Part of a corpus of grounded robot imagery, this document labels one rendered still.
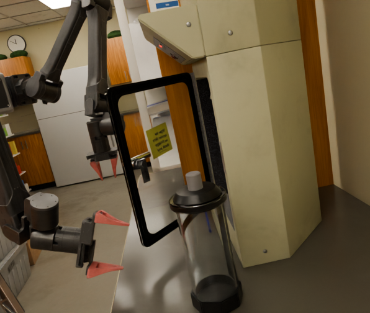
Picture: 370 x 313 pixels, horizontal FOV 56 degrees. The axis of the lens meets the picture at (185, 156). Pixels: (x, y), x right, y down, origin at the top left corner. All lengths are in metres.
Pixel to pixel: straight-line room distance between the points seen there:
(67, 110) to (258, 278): 5.20
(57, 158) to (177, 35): 5.33
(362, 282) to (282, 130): 0.34
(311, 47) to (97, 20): 0.70
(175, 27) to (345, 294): 0.59
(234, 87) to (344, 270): 0.43
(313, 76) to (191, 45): 0.56
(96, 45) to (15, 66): 5.13
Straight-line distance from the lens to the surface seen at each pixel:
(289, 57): 0.84
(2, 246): 3.01
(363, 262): 0.84
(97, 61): 1.23
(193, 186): 0.63
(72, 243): 0.81
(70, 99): 5.76
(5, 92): 1.51
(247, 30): 0.73
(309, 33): 1.17
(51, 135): 5.90
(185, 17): 0.72
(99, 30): 1.28
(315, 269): 0.82
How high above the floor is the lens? 1.39
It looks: 13 degrees down
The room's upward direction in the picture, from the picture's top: 11 degrees counter-clockwise
